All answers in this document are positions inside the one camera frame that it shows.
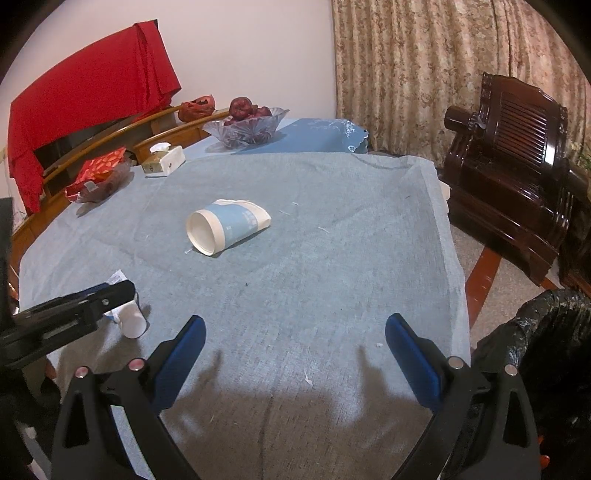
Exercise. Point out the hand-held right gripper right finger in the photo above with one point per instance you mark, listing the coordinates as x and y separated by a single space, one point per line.
415 364

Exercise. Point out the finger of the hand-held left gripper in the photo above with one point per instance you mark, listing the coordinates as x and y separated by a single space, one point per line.
78 314

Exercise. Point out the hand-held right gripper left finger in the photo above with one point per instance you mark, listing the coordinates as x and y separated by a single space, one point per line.
184 355

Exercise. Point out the small white tube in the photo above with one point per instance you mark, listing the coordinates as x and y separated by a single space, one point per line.
132 324

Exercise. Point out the blue and white paper cup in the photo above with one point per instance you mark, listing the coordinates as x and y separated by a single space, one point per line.
231 226

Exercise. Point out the black trash bin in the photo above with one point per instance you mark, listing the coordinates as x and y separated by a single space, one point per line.
554 323

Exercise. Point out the grey-blue tablecloth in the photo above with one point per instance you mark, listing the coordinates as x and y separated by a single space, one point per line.
323 258

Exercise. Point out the red snack packet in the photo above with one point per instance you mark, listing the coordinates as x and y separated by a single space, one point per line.
99 168

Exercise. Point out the white tissue box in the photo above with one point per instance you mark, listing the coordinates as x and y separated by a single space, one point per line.
164 159

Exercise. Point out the dark wooden armchair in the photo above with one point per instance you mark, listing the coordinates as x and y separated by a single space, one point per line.
512 175

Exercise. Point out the glass fruit bowl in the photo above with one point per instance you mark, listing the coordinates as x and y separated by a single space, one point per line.
244 131

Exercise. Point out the red cloth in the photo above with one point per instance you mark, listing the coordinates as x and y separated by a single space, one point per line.
92 78

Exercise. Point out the red plastic bag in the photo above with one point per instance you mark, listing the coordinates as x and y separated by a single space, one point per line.
197 108

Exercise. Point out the red apple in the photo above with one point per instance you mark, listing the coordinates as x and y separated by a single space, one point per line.
263 111
240 108

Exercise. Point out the beige patterned curtain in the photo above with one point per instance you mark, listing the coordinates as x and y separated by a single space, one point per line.
415 60

